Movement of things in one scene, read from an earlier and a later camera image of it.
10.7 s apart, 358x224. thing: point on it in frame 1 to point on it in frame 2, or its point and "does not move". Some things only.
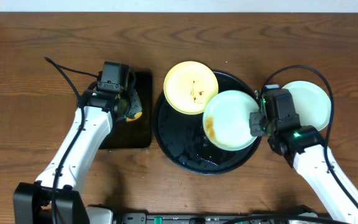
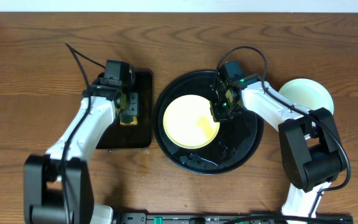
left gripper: (132, 104) does not move
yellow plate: (188, 85) to (189, 123)
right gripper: (255, 129) to (219, 115)
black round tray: (182, 140) does not move
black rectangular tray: (136, 134) does not move
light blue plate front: (226, 121) to (308, 93)
